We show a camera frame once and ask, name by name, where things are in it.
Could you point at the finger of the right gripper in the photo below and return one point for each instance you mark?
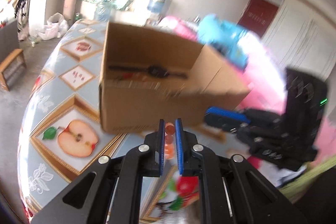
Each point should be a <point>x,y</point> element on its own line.
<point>226,120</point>

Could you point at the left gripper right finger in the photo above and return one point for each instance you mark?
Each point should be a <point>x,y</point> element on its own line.
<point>187,164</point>

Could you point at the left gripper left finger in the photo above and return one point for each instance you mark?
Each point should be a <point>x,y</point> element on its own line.
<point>154,159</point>

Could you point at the blue plush blanket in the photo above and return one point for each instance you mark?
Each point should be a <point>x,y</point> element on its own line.
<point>224,36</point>

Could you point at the brown cardboard box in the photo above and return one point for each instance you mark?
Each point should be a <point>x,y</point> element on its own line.
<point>148,75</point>

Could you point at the fruit pattern bed sheet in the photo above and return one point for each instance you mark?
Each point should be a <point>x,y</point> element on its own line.
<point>66,90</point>

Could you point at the dark red door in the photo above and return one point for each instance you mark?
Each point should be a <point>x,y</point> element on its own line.
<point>257,16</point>

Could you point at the blue water jug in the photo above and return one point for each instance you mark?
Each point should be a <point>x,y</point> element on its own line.
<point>156,6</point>

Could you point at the clear water bottle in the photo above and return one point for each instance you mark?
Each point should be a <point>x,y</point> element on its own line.
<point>103,10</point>

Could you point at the white plastic bag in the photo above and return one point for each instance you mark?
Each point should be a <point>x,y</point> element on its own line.
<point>56,27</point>

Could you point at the wooden framed stool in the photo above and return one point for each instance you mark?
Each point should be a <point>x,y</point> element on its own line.
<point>10,65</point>

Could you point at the dark grey cabinet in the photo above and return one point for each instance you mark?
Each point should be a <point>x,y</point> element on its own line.
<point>8,38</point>

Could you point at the black camera box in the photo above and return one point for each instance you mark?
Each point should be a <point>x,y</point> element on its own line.
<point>305,103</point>

